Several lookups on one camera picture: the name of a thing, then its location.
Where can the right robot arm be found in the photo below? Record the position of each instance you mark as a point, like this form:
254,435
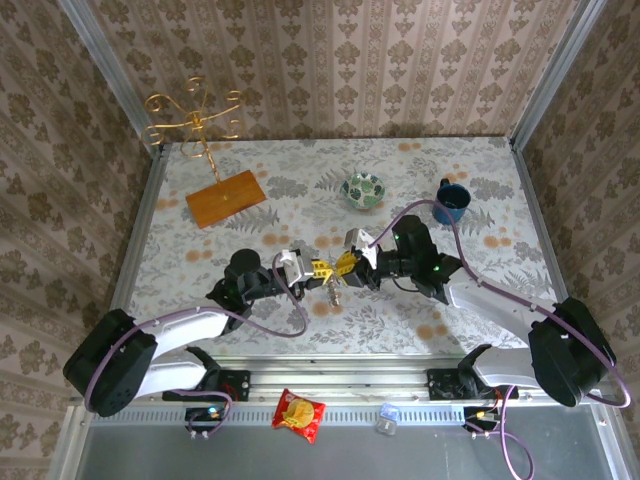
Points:
570,350

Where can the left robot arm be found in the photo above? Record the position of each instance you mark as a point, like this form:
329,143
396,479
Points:
115,365

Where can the blue mug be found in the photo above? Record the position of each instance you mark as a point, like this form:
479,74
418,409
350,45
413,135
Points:
450,205

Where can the leaf pattern bowl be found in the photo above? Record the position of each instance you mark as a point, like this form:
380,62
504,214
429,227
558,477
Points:
363,191

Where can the floral tablecloth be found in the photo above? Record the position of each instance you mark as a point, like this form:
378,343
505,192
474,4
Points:
300,165

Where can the red snack packet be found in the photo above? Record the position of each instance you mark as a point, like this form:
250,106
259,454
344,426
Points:
299,415

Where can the left black control box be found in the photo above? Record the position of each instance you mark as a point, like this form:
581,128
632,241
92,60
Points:
200,415

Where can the black control box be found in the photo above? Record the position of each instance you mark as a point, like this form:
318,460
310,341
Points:
475,415
200,415

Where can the right black control box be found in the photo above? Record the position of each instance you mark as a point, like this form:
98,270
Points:
475,415

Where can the grey metal tray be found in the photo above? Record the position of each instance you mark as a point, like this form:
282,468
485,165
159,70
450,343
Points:
350,455

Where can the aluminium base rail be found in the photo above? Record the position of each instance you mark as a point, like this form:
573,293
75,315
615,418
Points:
340,380

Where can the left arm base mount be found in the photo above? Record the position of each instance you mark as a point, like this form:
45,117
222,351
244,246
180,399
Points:
235,385

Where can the aluminium table side rail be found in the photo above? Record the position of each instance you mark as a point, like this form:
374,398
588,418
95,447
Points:
542,225
140,230

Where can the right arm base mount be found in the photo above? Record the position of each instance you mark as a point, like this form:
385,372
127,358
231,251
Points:
442,385

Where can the slotted metal duct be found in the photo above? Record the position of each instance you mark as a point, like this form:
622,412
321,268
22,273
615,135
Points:
350,415

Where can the aluminium frame post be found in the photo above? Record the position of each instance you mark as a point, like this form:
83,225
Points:
555,70
105,65

